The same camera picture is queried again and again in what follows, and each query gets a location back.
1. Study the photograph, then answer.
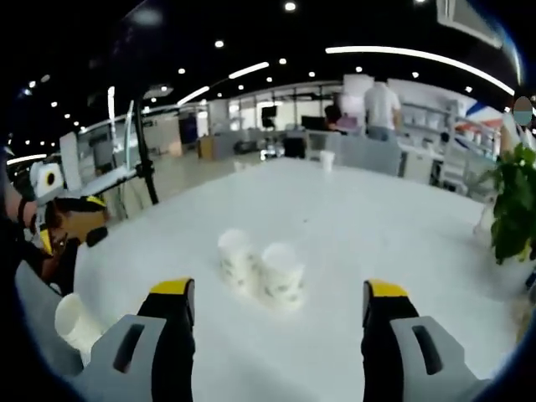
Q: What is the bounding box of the blue sign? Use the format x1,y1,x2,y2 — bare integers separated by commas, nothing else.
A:
178,115,198,146

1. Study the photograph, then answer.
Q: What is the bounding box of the ceiling air vent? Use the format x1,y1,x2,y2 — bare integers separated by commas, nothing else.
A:
435,0,503,48

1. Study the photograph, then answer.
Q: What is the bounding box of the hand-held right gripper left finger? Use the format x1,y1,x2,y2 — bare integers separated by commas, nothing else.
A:
77,276,197,402

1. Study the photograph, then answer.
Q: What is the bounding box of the white table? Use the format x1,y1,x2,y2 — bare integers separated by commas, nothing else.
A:
73,157,527,402

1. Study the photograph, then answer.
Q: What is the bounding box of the long curved ceiling light strip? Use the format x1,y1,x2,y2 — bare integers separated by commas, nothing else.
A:
325,45,516,95

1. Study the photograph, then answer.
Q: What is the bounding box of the grey office chair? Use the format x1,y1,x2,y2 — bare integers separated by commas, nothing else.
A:
307,129,343,162

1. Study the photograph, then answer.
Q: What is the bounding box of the black case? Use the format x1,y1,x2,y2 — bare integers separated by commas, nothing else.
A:
282,136,307,160

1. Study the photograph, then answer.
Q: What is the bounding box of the green potted plant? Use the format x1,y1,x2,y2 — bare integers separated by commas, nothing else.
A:
477,142,536,265

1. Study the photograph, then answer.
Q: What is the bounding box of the white display shelf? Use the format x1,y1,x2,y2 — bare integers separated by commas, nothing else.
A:
401,100,457,148

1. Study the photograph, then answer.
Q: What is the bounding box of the person's left hand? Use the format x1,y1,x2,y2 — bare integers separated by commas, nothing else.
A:
18,199,41,230

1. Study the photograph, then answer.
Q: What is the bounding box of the grey partition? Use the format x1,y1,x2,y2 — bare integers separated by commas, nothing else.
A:
338,133,403,178

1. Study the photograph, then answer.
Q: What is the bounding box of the white pillar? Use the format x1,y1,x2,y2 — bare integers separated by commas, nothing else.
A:
60,131,83,192

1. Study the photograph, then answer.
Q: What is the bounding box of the red blue wall banner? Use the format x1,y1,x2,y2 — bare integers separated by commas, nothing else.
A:
454,98,516,148

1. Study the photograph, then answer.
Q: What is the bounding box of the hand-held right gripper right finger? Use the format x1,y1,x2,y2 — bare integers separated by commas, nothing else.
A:
362,278,491,402

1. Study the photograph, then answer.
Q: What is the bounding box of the short ceiling light strip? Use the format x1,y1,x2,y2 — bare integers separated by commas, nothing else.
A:
6,153,48,166
178,85,211,106
228,61,271,80

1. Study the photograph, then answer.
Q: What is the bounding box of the group of round ceiling spotlights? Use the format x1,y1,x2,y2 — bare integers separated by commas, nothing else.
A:
24,0,474,126

